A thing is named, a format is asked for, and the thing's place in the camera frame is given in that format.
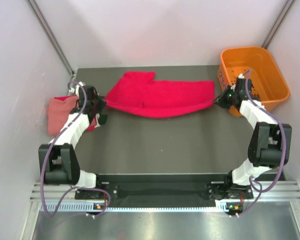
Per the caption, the crimson red t shirt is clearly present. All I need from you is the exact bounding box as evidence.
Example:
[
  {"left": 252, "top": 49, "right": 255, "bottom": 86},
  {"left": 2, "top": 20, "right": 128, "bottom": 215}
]
[{"left": 105, "top": 71, "right": 215, "bottom": 119}]

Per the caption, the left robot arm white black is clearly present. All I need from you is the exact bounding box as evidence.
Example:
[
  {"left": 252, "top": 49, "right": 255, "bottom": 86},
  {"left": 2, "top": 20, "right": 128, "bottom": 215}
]
[{"left": 38, "top": 83, "right": 108, "bottom": 199}]

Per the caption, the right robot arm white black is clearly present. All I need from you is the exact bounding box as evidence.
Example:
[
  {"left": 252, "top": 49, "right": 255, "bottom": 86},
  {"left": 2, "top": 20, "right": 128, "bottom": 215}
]
[{"left": 210, "top": 74, "right": 292, "bottom": 198}]

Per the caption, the dark green folded t shirt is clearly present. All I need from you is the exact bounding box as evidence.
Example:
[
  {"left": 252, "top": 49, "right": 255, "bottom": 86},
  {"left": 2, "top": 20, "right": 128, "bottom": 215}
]
[{"left": 97, "top": 114, "right": 108, "bottom": 126}]

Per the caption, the orange plastic basket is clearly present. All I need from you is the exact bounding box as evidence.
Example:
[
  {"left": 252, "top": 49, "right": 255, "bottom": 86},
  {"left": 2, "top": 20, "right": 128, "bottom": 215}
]
[{"left": 217, "top": 46, "right": 290, "bottom": 112}]

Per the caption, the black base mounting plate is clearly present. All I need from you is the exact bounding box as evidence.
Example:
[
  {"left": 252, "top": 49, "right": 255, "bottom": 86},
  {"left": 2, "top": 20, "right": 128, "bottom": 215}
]
[{"left": 74, "top": 174, "right": 256, "bottom": 203}]

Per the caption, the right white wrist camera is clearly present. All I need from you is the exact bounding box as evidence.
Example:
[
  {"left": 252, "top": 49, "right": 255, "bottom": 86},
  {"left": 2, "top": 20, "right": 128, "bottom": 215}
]
[{"left": 237, "top": 73, "right": 248, "bottom": 79}]

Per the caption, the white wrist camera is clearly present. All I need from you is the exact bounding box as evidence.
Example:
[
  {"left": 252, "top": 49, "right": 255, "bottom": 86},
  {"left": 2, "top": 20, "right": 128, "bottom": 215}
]
[
  {"left": 237, "top": 73, "right": 248, "bottom": 79},
  {"left": 67, "top": 81, "right": 86, "bottom": 96}
]

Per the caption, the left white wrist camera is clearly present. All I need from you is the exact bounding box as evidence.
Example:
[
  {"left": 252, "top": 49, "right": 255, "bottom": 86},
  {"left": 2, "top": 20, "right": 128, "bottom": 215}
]
[{"left": 67, "top": 81, "right": 86, "bottom": 96}]

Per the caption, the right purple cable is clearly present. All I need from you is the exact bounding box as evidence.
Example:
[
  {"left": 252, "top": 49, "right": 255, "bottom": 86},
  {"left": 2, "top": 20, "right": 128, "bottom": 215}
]
[{"left": 234, "top": 68, "right": 288, "bottom": 217}]

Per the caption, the purple cable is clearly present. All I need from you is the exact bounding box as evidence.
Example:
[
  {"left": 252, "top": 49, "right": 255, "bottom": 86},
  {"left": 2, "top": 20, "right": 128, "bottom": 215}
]
[
  {"left": 234, "top": 68, "right": 288, "bottom": 217},
  {"left": 39, "top": 80, "right": 112, "bottom": 218}
]

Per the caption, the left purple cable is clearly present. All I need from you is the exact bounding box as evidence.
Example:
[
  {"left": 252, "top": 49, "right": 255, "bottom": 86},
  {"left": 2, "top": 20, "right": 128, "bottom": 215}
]
[{"left": 39, "top": 80, "right": 112, "bottom": 218}]

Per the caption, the aluminium frame rail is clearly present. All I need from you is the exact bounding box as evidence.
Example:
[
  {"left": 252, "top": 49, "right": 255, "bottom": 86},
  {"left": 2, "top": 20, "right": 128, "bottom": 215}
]
[{"left": 30, "top": 181, "right": 300, "bottom": 202}]

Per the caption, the grey slotted cable duct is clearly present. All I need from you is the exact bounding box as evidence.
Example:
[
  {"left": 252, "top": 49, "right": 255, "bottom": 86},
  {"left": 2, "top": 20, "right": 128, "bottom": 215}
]
[{"left": 39, "top": 201, "right": 246, "bottom": 213}]

